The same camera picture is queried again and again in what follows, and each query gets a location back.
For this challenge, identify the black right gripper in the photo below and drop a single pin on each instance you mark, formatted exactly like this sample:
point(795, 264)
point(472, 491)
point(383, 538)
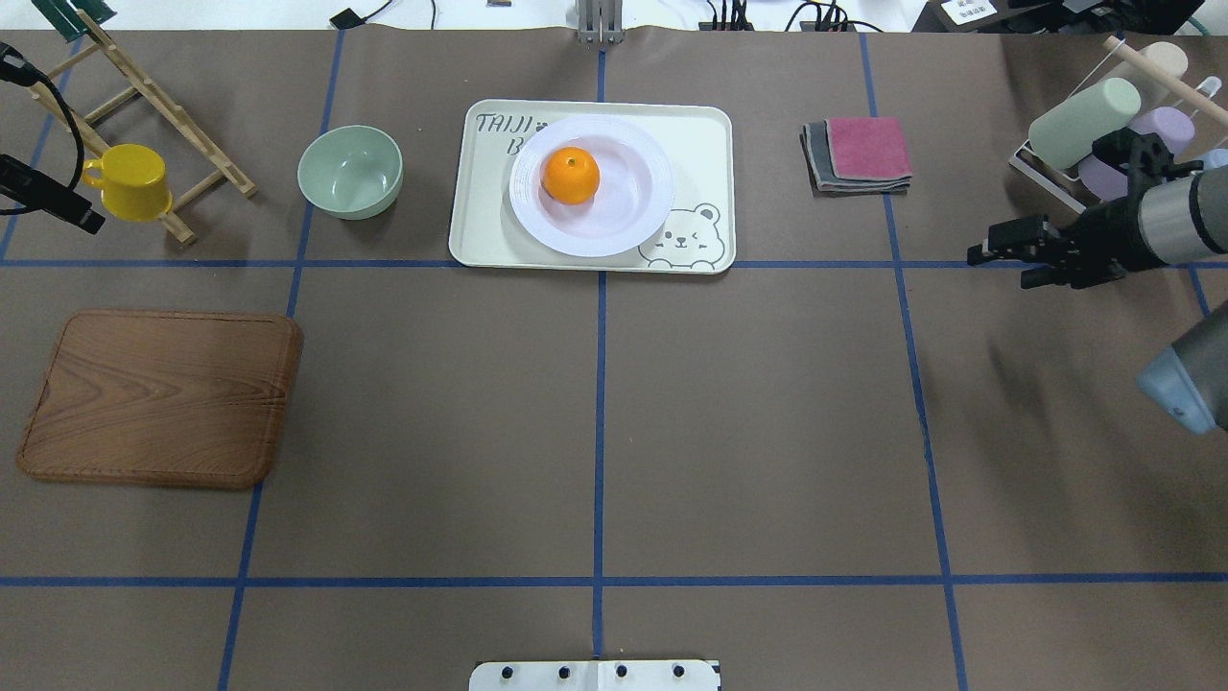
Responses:
point(1108, 234)

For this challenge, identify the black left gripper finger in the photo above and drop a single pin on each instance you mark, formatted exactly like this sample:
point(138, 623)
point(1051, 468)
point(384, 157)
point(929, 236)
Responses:
point(34, 191)

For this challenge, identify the white round plate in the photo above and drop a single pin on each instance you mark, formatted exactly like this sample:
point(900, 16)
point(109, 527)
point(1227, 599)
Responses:
point(633, 197)

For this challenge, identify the orange fruit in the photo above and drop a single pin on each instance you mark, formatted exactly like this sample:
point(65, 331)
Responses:
point(571, 175)

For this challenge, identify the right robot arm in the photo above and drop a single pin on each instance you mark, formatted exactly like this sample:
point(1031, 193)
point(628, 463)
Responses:
point(1167, 225)

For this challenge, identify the cream bear tray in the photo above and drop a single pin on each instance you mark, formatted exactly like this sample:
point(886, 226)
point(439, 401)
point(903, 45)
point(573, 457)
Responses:
point(699, 235)

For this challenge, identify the purple tumbler cup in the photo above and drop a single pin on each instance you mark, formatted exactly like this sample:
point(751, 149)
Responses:
point(1176, 130)

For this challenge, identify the yellow mug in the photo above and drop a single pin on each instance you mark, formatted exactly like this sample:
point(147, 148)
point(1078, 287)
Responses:
point(132, 181)

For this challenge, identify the green tumbler cup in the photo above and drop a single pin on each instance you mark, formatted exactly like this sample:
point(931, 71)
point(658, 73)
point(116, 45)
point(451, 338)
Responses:
point(1065, 135)

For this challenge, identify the wooden drying rack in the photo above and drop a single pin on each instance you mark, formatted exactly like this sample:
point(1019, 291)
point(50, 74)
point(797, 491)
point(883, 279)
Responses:
point(86, 18)

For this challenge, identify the blue tumbler cup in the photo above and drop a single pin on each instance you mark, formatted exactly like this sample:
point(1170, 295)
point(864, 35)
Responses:
point(1216, 158)

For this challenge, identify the pink folded cloth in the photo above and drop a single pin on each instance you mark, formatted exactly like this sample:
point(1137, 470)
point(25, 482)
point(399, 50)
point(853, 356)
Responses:
point(868, 149)

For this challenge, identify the cream tumbler cup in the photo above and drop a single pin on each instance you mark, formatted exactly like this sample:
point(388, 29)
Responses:
point(1168, 57)

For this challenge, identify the grey folded cloth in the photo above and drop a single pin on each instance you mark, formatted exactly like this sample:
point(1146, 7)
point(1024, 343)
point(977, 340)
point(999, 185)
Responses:
point(815, 145)

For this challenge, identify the wooden cutting board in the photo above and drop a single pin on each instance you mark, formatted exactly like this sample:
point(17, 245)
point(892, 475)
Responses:
point(163, 398)

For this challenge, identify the green bowl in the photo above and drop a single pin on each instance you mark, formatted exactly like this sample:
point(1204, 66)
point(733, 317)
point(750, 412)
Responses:
point(352, 172)

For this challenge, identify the white wire cup rack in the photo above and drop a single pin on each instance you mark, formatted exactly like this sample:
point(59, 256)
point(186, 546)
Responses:
point(1200, 94)

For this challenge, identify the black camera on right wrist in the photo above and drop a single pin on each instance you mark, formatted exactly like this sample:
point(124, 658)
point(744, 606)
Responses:
point(1144, 159)

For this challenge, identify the grey metal bracket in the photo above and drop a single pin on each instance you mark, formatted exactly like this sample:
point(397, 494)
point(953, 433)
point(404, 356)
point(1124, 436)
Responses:
point(600, 22)

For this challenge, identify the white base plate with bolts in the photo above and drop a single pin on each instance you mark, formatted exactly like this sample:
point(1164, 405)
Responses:
point(593, 674)

